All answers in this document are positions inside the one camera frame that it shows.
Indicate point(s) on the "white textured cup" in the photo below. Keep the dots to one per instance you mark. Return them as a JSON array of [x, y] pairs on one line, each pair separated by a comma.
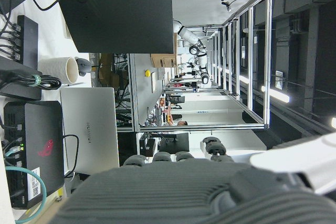
[[53, 69]]

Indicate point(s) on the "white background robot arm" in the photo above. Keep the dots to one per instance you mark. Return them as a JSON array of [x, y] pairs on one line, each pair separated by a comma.
[[189, 36]]

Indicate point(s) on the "black mini PC red logo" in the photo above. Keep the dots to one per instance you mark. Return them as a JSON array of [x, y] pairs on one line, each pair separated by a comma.
[[39, 134]]

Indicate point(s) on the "silver Huawei laptop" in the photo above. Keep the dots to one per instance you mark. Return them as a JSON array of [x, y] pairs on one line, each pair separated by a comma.
[[89, 129]]

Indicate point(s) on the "grey computer mouse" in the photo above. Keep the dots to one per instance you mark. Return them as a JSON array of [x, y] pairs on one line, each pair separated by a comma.
[[83, 67]]

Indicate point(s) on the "yellow emergency button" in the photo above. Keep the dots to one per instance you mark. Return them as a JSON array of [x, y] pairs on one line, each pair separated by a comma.
[[147, 73]]

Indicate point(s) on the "aluminium frame robot cell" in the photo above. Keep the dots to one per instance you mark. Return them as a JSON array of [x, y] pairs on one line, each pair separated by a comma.
[[267, 58]]

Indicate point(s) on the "black computer monitor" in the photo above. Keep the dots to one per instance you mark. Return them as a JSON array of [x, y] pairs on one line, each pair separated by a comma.
[[115, 14]]

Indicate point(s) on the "dark grey ribbed right hand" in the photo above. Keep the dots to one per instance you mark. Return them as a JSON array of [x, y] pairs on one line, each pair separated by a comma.
[[162, 195]]

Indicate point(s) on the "black USB dock hub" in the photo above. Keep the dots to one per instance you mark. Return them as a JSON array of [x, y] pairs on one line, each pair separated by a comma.
[[29, 40]]

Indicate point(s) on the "brown cardboard box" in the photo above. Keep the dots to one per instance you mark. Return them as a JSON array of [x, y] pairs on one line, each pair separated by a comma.
[[162, 60]]

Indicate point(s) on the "frame mounted camera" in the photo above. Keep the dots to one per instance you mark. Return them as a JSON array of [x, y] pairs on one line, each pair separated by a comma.
[[228, 5]]

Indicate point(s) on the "black flat device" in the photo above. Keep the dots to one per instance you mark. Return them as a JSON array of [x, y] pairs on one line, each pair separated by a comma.
[[18, 91]]

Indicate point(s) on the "person in white shirt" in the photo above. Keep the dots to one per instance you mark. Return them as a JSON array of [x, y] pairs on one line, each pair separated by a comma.
[[181, 123]]

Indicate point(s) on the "small black background monitor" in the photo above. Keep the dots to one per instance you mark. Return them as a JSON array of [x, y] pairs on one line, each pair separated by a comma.
[[178, 142]]

